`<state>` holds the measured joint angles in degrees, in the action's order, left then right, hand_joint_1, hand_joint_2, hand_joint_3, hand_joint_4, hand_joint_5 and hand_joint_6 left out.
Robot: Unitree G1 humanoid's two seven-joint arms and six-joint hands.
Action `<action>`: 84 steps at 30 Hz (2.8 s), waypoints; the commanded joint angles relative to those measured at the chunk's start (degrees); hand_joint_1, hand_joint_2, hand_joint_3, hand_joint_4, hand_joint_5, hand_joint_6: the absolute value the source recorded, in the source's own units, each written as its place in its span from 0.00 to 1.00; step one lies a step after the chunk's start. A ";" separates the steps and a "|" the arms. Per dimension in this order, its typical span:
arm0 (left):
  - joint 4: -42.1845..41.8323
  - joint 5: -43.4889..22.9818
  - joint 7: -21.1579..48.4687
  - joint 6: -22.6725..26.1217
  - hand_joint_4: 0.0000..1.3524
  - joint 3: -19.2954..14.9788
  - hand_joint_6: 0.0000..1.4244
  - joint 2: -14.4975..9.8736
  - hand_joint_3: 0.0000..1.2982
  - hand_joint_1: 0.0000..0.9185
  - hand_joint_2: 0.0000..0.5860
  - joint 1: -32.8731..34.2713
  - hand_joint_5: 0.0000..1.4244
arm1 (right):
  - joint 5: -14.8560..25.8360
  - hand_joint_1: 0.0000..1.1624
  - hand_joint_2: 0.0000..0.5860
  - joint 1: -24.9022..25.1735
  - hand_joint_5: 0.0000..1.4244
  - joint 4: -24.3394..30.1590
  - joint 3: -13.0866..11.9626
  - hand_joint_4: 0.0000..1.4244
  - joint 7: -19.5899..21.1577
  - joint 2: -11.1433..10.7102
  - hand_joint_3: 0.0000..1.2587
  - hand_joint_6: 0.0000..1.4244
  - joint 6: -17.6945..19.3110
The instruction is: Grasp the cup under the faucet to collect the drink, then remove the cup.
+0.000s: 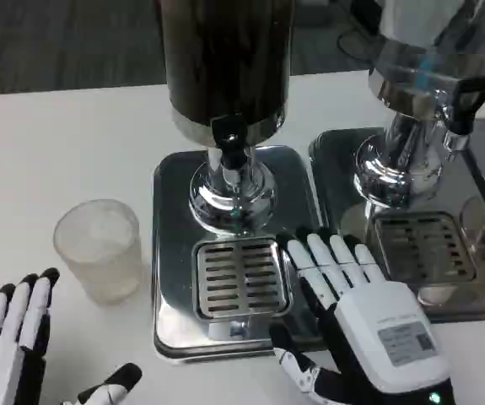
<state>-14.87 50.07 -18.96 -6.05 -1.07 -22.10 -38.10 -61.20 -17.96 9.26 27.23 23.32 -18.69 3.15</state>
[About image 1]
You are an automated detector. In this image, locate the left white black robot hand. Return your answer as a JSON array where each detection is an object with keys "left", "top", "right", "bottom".
[{"left": 0, "top": 267, "right": 143, "bottom": 405}]

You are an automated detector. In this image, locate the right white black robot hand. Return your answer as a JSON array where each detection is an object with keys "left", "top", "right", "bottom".
[{"left": 268, "top": 227, "right": 456, "bottom": 405}]

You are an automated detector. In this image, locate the clear ribbed glass cup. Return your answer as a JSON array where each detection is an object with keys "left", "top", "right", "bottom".
[{"left": 52, "top": 199, "right": 144, "bottom": 305}]

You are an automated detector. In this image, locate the steel slotted drip grid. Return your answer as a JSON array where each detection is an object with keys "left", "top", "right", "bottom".
[
  {"left": 371, "top": 211, "right": 478, "bottom": 284},
  {"left": 191, "top": 238, "right": 294, "bottom": 322}
]

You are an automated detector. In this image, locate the steel drip tray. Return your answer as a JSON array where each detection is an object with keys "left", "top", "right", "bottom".
[
  {"left": 152, "top": 145, "right": 327, "bottom": 365},
  {"left": 308, "top": 128, "right": 485, "bottom": 324}
]

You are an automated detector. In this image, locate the clear tank steel dispenser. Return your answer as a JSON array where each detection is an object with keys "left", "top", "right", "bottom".
[{"left": 353, "top": 0, "right": 485, "bottom": 212}]

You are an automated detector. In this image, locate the black tap lever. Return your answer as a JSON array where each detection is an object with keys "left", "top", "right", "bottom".
[
  {"left": 439, "top": 74, "right": 485, "bottom": 137},
  {"left": 211, "top": 116, "right": 250, "bottom": 172}
]

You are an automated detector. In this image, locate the dark drink steel dispenser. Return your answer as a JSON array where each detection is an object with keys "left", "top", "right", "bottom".
[{"left": 155, "top": 0, "right": 292, "bottom": 237}]

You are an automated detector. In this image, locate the black case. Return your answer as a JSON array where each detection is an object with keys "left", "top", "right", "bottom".
[{"left": 349, "top": 0, "right": 389, "bottom": 40}]

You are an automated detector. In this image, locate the thin black cable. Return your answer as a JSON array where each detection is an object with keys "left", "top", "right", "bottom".
[{"left": 336, "top": 19, "right": 385, "bottom": 63}]

